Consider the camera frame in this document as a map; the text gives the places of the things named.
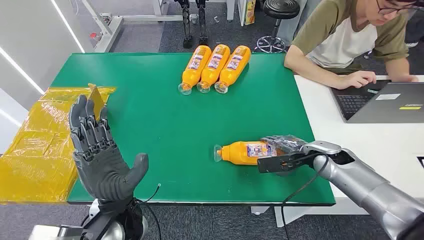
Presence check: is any grey laptop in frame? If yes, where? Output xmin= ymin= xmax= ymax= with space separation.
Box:
xmin=330 ymin=79 xmax=424 ymax=124

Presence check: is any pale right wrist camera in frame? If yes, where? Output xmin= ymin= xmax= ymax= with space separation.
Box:
xmin=257 ymin=153 xmax=316 ymax=174

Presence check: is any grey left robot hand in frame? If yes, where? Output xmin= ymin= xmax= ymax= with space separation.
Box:
xmin=68 ymin=95 xmax=149 ymax=204

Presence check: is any person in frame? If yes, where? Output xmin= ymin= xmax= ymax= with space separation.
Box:
xmin=284 ymin=0 xmax=424 ymax=90

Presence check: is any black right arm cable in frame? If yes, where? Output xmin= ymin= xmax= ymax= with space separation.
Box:
xmin=281 ymin=153 xmax=330 ymax=240

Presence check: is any black robot leg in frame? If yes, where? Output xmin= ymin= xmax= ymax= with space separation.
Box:
xmin=174 ymin=0 xmax=195 ymax=50
xmin=195 ymin=0 xmax=210 ymax=46

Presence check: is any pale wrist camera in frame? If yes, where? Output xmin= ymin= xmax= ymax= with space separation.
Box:
xmin=29 ymin=224 xmax=84 ymax=240
xmin=257 ymin=153 xmax=316 ymax=174

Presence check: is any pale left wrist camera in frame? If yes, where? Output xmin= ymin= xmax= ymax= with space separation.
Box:
xmin=29 ymin=224 xmax=84 ymax=240

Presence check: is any person's right hand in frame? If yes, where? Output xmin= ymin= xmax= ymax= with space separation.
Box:
xmin=337 ymin=70 xmax=378 ymax=90

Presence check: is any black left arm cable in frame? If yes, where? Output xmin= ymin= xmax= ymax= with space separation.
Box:
xmin=134 ymin=183 xmax=163 ymax=240

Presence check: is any black round stool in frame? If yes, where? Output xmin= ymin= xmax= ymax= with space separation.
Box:
xmin=255 ymin=0 xmax=301 ymax=54

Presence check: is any orange juice bottle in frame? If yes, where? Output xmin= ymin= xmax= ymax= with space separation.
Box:
xmin=196 ymin=44 xmax=231 ymax=94
xmin=178 ymin=45 xmax=212 ymax=96
xmin=213 ymin=141 xmax=286 ymax=166
xmin=214 ymin=45 xmax=252 ymax=95

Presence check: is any yellow printed carton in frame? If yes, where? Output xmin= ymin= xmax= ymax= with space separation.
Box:
xmin=244 ymin=0 xmax=257 ymax=26

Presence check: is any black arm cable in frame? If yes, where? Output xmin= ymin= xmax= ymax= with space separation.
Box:
xmin=134 ymin=183 xmax=163 ymax=240
xmin=281 ymin=153 xmax=330 ymax=240

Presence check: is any yellow film wrapped cardboard box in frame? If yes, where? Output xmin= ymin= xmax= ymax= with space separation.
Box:
xmin=0 ymin=83 xmax=117 ymax=205

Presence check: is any green table mat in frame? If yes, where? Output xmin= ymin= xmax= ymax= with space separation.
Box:
xmin=49 ymin=52 xmax=336 ymax=207

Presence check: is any white metal stand frame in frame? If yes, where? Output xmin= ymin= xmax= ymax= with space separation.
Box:
xmin=81 ymin=0 xmax=184 ymax=54

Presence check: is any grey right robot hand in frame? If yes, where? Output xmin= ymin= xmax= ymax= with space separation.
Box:
xmin=260 ymin=135 xmax=309 ymax=155

